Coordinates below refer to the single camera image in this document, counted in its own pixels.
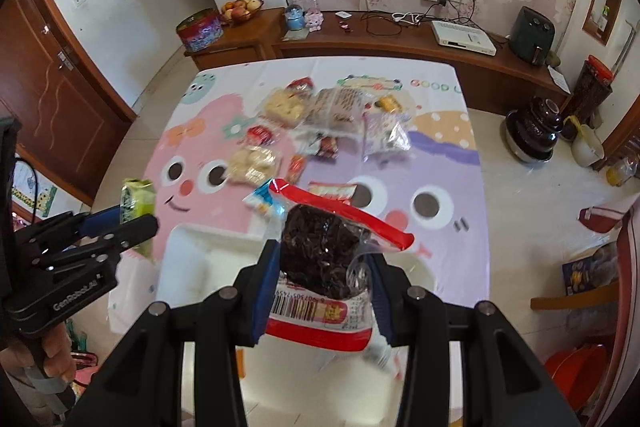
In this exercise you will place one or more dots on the blue printed box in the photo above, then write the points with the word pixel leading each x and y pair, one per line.
pixel 585 274

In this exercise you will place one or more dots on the dark green air fryer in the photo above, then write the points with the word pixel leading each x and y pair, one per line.
pixel 531 36

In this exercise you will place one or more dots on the white set-top box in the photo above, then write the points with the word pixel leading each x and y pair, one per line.
pixel 462 38

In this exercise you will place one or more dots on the brown bread packet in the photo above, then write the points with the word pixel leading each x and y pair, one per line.
pixel 335 107

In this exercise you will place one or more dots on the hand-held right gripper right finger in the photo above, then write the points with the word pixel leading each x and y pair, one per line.
pixel 380 307

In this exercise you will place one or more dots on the small white device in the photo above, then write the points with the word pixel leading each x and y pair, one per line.
pixel 343 15

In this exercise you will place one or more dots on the small yellow packet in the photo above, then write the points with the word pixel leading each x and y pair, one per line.
pixel 388 103

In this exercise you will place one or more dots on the orange bucket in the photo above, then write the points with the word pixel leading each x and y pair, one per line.
pixel 575 377

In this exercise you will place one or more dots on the pale cookie bag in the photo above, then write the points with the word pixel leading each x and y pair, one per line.
pixel 251 164

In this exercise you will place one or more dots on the blue white candy packet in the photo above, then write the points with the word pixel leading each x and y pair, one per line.
pixel 260 201

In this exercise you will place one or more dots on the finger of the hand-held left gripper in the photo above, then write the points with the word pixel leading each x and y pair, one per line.
pixel 102 219
pixel 135 229

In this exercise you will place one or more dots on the dark dried fruit bag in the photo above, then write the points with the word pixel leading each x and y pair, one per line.
pixel 315 247

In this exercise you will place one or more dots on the white plastic bin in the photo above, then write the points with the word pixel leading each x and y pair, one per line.
pixel 210 257

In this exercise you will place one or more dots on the cartoon printed tablecloth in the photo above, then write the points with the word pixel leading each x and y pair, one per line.
pixel 450 157

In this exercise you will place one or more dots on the red-lid jar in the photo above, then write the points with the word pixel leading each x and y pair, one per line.
pixel 592 92

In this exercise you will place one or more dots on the green snack packet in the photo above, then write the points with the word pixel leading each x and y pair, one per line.
pixel 137 199

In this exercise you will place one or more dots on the wooden television cabinet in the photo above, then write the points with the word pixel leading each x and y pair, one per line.
pixel 380 42

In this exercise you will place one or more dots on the fruit bowl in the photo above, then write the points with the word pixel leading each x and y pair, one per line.
pixel 241 11

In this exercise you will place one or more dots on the round printed tin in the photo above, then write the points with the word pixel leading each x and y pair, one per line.
pixel 199 31

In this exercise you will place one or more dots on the pink ornament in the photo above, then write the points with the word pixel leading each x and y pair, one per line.
pixel 315 18

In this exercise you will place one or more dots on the blue snow globe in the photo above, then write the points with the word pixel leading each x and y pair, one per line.
pixel 294 19

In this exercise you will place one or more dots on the yellow liquid bottle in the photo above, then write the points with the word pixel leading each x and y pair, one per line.
pixel 620 173

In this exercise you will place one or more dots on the wooden door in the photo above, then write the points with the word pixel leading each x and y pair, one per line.
pixel 45 97

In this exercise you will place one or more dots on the yellow cookie bag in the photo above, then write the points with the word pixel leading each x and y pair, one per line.
pixel 282 107

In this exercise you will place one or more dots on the dark red packet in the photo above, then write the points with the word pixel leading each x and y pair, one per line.
pixel 327 148

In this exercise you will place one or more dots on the red white flat packet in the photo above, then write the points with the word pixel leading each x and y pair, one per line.
pixel 331 192

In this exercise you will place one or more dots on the dark brown stacked cooker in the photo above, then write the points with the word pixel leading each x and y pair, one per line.
pixel 535 132

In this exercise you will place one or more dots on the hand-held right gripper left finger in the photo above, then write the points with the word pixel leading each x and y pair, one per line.
pixel 262 292

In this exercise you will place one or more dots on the slim red packet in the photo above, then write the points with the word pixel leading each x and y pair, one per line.
pixel 296 168

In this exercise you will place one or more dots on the person's left hand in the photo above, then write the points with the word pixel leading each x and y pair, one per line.
pixel 52 354

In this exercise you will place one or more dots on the small red packet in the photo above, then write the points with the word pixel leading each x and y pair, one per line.
pixel 259 135

